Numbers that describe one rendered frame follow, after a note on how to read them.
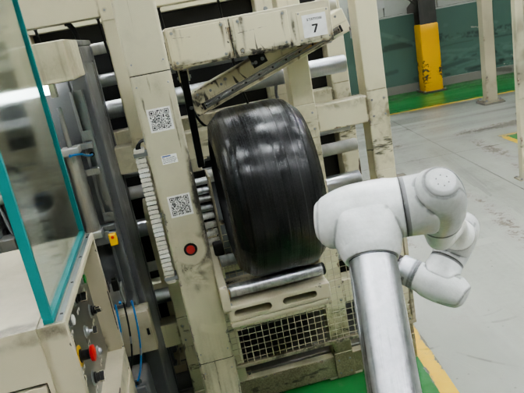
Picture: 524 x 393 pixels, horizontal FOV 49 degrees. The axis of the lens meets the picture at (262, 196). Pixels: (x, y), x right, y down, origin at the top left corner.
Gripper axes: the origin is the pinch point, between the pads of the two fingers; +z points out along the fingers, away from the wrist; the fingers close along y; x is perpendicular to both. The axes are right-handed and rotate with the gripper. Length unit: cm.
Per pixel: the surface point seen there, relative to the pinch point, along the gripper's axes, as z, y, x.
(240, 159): 31.1, -26.9, -6.9
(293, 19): 49, -38, 54
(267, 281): 18.5, 16.2, -16.0
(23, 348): 23, -47, -89
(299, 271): 10.9, 16.1, -7.0
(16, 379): 23, -42, -93
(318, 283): 4.2, 19.7, -5.7
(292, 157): 18.6, -25.8, 2.4
